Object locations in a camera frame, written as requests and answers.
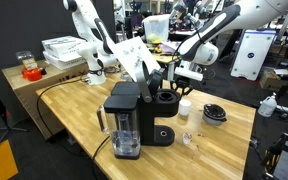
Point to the white plastic jug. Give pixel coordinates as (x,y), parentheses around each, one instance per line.
(267,106)

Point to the spilled coffee grounds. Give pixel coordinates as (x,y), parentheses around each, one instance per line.
(201,135)

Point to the orange plastic object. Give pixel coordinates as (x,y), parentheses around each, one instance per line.
(33,74)

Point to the small coffee pod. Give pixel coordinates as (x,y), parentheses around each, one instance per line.
(187,138)

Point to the black coffee maker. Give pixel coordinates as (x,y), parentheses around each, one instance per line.
(157,110)

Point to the clear storage bin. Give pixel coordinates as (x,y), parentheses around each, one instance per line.
(156,28)

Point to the clear water tank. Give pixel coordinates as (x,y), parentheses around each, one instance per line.
(125,133)

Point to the clear plastic container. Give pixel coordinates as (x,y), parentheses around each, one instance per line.
(25,58)

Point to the small cardboard box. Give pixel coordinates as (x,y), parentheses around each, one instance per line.
(277,83)

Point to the black cart frame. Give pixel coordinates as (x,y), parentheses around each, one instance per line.
(284,156)

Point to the white cup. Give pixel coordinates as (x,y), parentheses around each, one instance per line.
(185,108)

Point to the lavender cloth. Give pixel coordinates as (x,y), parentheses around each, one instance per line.
(169,46)

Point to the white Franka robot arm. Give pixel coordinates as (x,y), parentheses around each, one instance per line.
(224,23)

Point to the white paper sheet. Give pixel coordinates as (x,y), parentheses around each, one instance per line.
(134,53)

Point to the large cardboard box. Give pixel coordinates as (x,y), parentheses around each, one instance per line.
(27,90)

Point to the black tripod stand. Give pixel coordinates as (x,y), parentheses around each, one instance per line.
(8,128)

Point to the white flat box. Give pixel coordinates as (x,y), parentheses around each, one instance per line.
(62,45)
(62,62)

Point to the white idle robot arm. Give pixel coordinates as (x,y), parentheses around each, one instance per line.
(87,30)

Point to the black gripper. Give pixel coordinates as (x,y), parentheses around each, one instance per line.
(183,82)

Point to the white panel with blue logo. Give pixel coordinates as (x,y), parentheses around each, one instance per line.
(254,56)

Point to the wooden background table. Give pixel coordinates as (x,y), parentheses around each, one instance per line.
(164,60)

